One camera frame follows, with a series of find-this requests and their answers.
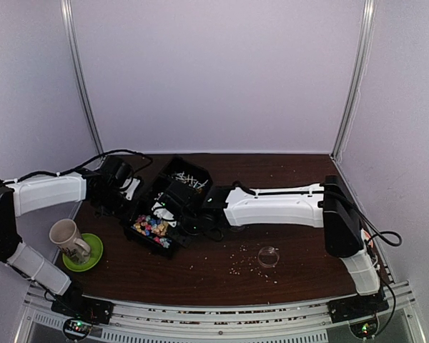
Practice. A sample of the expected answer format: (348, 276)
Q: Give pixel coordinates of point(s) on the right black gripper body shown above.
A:
(189, 227)

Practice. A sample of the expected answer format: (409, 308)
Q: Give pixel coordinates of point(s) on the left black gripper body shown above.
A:
(114, 206)

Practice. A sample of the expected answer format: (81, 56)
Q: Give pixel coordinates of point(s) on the black three-compartment candy bin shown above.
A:
(181, 187)

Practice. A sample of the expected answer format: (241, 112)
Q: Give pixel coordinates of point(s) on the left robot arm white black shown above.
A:
(109, 188)

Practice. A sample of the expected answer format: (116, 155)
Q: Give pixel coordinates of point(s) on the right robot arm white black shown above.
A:
(327, 205)

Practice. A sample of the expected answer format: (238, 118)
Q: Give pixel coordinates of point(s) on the green saucer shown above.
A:
(97, 249)

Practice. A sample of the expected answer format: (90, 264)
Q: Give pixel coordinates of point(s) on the beige ceramic mug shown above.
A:
(66, 235)

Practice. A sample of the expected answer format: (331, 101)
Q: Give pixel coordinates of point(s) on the clear plastic jar lid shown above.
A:
(268, 257)

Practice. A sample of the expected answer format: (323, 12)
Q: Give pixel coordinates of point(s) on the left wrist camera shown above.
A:
(130, 186)

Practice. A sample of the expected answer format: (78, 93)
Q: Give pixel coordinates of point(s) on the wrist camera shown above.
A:
(165, 215)
(130, 186)

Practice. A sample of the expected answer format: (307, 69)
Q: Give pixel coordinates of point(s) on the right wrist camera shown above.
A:
(165, 215)

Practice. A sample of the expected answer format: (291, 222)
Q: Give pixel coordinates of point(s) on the left aluminium frame post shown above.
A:
(68, 20)

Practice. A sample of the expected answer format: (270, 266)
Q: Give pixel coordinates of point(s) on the aluminium frame post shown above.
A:
(361, 57)
(68, 20)

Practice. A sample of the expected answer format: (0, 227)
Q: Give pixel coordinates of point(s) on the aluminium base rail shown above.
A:
(307, 321)

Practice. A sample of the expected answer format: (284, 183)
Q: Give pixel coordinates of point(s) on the right aluminium frame post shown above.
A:
(361, 57)

